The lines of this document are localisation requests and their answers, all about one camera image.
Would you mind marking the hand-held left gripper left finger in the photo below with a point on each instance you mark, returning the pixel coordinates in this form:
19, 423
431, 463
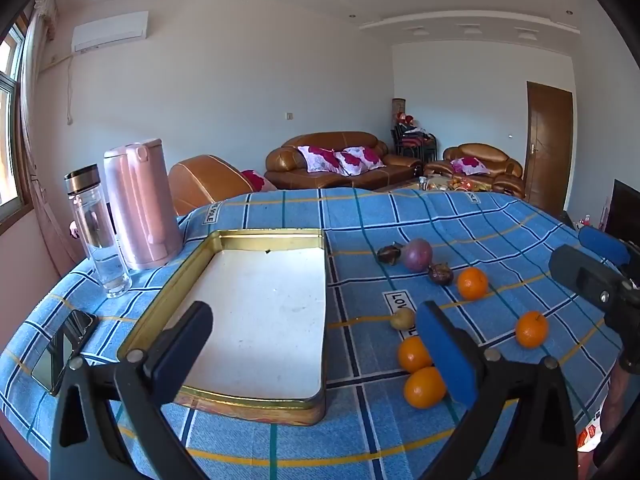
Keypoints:
185, 342

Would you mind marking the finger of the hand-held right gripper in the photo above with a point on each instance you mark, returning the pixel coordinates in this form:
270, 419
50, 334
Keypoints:
602, 244
575, 270

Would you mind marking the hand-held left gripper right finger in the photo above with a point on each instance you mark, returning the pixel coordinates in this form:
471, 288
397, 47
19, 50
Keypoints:
445, 350

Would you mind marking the orange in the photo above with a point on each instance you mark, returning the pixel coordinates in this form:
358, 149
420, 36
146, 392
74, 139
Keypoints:
531, 330
411, 354
424, 387
472, 284

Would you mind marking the small tan brown fruit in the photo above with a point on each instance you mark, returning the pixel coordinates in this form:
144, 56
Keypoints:
402, 319

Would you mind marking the dark brown water chestnut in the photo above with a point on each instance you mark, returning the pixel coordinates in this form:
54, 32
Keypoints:
389, 255
441, 275

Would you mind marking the gold rectangular tin tray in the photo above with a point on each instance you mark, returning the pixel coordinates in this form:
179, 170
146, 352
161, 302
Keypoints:
260, 310

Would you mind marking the purple passion fruit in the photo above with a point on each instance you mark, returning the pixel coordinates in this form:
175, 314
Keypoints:
418, 255

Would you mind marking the person's right forearm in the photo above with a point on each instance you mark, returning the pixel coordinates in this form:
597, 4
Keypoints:
614, 400

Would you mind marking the red bottle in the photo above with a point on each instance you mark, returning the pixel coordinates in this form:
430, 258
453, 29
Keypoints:
585, 220

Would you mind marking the black television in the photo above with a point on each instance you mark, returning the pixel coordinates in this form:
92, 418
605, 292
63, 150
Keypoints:
625, 210

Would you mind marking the brown wooden door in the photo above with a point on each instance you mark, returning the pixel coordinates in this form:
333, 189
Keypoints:
549, 145

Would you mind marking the red white packet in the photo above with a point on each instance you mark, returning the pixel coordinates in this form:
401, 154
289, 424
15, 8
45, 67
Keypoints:
590, 432

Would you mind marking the brown leather tufted armchair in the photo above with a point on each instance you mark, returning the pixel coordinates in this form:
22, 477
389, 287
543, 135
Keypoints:
500, 170

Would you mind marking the blue plaid tablecloth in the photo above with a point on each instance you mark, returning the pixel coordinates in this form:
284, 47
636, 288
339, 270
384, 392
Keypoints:
450, 225

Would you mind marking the black smartphone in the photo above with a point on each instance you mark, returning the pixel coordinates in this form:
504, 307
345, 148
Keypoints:
57, 350

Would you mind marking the clear glass water bottle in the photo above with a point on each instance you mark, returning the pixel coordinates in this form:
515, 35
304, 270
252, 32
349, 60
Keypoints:
97, 240

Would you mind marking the white pillow red flowers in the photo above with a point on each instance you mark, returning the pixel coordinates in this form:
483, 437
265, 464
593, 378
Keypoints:
320, 158
362, 157
470, 165

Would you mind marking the pink electric kettle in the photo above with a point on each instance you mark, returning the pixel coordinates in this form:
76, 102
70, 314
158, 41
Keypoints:
140, 200

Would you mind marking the cluttered coffee table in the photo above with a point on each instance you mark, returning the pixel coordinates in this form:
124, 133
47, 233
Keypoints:
440, 185

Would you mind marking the brown leather armchair white piping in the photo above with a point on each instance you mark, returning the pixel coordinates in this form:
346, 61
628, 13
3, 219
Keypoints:
205, 180

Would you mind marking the red flower pillow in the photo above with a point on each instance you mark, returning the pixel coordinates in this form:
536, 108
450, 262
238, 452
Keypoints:
257, 181

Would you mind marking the stacked dark chairs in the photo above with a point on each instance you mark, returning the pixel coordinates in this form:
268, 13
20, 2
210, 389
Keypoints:
415, 142

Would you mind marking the brown leather three-seat sofa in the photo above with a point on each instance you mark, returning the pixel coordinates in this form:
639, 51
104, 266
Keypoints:
300, 172

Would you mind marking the tall patterned vase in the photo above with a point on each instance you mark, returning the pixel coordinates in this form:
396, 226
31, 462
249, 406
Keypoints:
397, 109

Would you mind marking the beige curtain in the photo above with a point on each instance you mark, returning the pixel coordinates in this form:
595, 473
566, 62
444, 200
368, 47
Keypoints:
37, 135

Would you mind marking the air conditioner pipe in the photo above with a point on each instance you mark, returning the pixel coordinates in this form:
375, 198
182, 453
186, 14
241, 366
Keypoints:
70, 85

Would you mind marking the window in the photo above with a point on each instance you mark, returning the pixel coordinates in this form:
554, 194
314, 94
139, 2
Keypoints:
10, 110

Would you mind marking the white wall air conditioner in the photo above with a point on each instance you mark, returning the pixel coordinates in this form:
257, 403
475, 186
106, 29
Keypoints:
110, 30

